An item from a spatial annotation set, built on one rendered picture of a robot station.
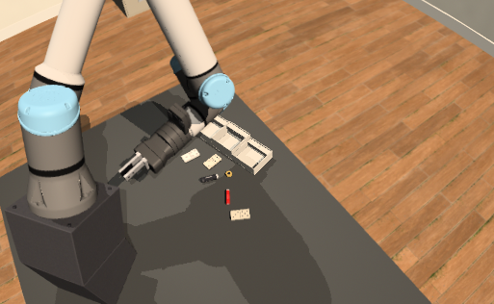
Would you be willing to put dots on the white three-compartment bin rack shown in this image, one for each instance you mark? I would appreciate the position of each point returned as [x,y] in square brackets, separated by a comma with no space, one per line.
[236,144]

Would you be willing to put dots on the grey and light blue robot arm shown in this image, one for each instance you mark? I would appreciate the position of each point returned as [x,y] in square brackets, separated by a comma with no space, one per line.
[60,184]

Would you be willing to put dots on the black aa battery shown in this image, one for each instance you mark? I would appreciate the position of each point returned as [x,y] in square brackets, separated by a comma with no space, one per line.
[209,178]

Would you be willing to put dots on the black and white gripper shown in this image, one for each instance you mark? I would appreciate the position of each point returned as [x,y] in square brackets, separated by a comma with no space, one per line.
[166,141]

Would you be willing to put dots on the white domino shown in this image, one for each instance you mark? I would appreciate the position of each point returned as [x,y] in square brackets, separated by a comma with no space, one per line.
[212,161]
[241,214]
[189,156]

